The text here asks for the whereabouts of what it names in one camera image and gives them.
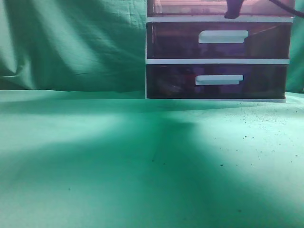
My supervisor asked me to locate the black cable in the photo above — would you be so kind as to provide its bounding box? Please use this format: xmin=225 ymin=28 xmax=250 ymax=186
xmin=270 ymin=0 xmax=304 ymax=17

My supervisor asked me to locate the translucent brown drawer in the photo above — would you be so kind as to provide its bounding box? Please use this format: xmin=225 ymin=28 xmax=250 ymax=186
xmin=147 ymin=22 xmax=292 ymax=59
xmin=146 ymin=64 xmax=287 ymax=99
xmin=147 ymin=0 xmax=292 ymax=17

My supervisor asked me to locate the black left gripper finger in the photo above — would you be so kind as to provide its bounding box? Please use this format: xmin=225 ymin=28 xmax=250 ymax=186
xmin=224 ymin=0 xmax=243 ymax=19

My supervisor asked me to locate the white plastic drawer cabinet frame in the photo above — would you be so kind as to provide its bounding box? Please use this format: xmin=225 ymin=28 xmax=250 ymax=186
xmin=145 ymin=0 xmax=295 ymax=101

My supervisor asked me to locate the green backdrop cloth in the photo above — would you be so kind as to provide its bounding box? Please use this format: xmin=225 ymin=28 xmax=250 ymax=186
xmin=0 ymin=0 xmax=304 ymax=95

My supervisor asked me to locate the green table cloth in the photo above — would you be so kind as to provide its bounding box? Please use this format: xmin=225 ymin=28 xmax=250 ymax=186
xmin=0 ymin=90 xmax=304 ymax=228

